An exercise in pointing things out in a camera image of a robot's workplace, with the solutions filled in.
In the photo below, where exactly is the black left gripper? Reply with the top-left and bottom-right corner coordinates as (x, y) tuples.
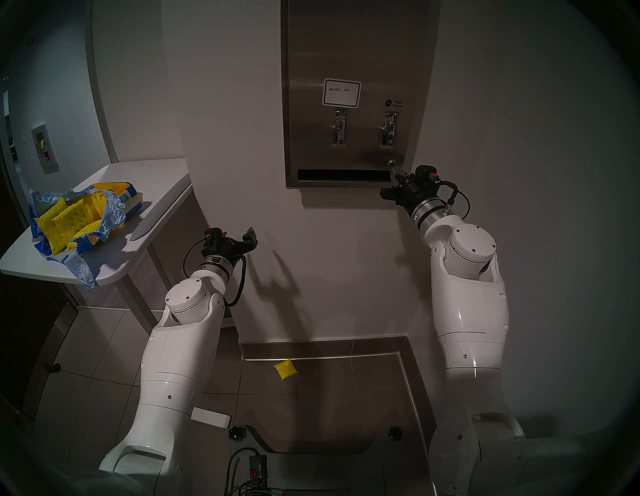
(219, 225), (259, 262)

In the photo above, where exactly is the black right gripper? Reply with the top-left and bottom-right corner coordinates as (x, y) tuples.
(379, 164), (432, 213)

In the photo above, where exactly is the grey robot base platform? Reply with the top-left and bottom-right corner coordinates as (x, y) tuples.
(250, 425), (401, 496)

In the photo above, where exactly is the white overbed table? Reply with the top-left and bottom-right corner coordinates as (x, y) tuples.
(0, 158), (232, 428)

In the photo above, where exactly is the white label blue border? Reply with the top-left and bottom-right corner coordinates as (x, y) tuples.
(322, 78), (362, 108)

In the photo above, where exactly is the torn blue pad package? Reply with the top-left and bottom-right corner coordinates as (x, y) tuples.
(28, 181), (143, 289)

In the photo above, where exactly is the dark cabinet with steel edge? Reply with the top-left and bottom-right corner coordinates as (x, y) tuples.
(0, 280), (78, 421)

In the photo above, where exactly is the thick black gripper cable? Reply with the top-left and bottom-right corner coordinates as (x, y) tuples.
(223, 255), (247, 307)

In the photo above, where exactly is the thin black camera cable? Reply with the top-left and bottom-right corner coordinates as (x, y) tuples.
(440, 180), (472, 221)
(183, 239), (208, 278)

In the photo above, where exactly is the grey wall alarm panel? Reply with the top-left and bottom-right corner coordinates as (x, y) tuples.
(31, 122), (60, 175)

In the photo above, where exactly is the black base cable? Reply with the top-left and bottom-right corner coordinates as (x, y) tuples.
(225, 446), (261, 496)

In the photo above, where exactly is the green base cable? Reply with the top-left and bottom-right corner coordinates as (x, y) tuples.
(235, 480), (281, 496)

